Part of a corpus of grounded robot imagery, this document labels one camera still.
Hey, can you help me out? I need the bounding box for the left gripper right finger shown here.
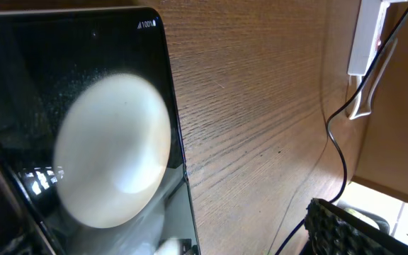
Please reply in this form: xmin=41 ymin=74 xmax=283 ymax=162
xmin=305 ymin=198 xmax=408 ymax=255

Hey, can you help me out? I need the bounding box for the black charger cable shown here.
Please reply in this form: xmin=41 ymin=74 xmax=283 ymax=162
xmin=273 ymin=0 xmax=408 ymax=255

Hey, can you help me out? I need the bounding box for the white power strip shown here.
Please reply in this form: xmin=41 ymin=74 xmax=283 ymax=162
xmin=347 ymin=0 xmax=408 ymax=76

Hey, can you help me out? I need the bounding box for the white power strip cord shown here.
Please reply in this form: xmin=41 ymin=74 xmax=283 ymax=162
xmin=345 ymin=37 xmax=400 ymax=120

